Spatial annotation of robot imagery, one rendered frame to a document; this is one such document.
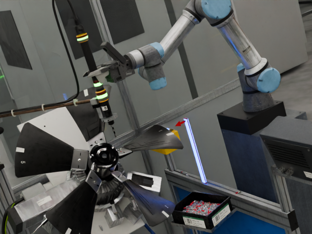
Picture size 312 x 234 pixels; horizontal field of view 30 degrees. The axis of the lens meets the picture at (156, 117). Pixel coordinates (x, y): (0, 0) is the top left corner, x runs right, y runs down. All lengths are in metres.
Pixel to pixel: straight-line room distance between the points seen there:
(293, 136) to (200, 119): 1.58
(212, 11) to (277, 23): 4.43
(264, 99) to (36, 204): 1.16
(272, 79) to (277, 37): 4.27
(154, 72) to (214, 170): 1.32
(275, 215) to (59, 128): 1.06
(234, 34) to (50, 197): 1.04
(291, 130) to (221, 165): 1.67
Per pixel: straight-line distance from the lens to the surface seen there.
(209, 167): 3.62
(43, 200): 2.45
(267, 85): 2.64
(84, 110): 2.54
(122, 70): 2.39
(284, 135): 2.04
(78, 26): 2.33
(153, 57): 2.46
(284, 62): 6.99
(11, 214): 2.43
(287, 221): 2.34
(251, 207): 2.49
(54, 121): 2.75
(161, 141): 2.50
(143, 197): 2.37
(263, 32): 6.77
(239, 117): 2.78
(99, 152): 2.38
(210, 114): 3.57
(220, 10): 2.50
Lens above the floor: 2.00
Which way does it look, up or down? 17 degrees down
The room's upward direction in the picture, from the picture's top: 17 degrees counter-clockwise
